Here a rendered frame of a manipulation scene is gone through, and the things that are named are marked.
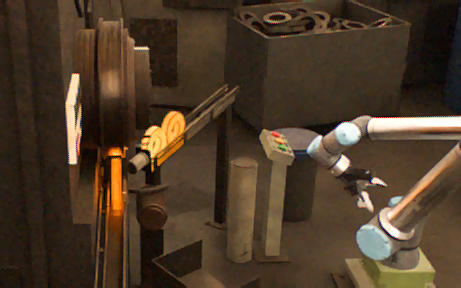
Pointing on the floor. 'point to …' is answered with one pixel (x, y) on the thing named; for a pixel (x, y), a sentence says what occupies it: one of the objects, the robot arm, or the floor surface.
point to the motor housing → (151, 229)
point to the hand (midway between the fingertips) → (381, 199)
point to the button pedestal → (269, 251)
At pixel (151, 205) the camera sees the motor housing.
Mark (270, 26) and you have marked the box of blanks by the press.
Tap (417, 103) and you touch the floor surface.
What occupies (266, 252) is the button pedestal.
